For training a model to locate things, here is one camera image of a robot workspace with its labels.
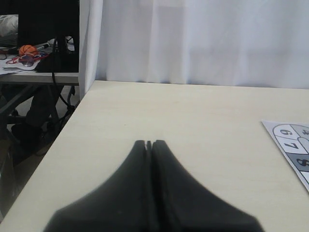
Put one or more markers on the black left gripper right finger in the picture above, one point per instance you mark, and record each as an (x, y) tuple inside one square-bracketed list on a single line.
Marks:
[(185, 205)]

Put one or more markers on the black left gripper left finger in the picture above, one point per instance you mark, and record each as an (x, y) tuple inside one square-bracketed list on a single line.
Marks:
[(123, 203)]

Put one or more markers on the printed paper game board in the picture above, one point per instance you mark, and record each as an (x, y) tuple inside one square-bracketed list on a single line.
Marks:
[(293, 141)]

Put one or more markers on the grey side desk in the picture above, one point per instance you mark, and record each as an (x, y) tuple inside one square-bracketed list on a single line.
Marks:
[(40, 78)]

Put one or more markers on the white curtain backdrop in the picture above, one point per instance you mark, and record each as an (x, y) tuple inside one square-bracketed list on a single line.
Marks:
[(255, 43)]

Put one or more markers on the white papers on desk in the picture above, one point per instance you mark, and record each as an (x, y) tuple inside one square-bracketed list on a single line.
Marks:
[(12, 64)]

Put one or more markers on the orange toy basketball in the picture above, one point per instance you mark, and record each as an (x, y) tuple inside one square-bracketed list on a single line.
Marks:
[(27, 49)]

